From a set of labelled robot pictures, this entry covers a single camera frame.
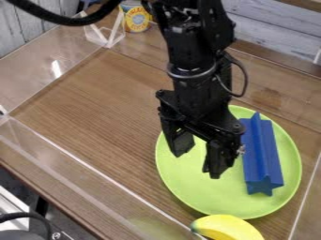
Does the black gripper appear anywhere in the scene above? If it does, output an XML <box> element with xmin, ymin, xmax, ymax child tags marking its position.
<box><xmin>155</xmin><ymin>65</ymin><xmax>244</xmax><ymax>179</ymax></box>

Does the yellow toy banana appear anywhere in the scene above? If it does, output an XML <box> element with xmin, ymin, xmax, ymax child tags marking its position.
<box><xmin>190</xmin><ymin>215</ymin><xmax>264</xmax><ymax>240</ymax></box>

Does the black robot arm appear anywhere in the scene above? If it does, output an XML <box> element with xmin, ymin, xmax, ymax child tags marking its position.
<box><xmin>140</xmin><ymin>0</ymin><xmax>244</xmax><ymax>179</ymax></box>

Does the green round plate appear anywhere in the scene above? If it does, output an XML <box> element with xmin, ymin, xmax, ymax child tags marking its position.
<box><xmin>155</xmin><ymin>116</ymin><xmax>302</xmax><ymax>219</ymax></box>

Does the blue star-shaped block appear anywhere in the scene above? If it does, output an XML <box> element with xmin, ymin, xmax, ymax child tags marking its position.
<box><xmin>240</xmin><ymin>112</ymin><xmax>284</xmax><ymax>196</ymax></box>

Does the yellow and blue can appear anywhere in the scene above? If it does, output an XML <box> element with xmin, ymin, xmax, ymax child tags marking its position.
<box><xmin>119</xmin><ymin>0</ymin><xmax>151</xmax><ymax>33</ymax></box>

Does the clear acrylic tray wall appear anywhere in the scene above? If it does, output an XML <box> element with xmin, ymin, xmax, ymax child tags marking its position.
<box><xmin>0</xmin><ymin>17</ymin><xmax>321</xmax><ymax>240</ymax></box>

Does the black cable loom on arm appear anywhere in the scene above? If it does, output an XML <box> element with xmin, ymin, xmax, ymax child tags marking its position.
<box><xmin>4</xmin><ymin>0</ymin><xmax>124</xmax><ymax>27</ymax></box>

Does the black cable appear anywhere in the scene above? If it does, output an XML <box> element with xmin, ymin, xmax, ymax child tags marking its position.
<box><xmin>0</xmin><ymin>212</ymin><xmax>53</xmax><ymax>240</ymax></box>

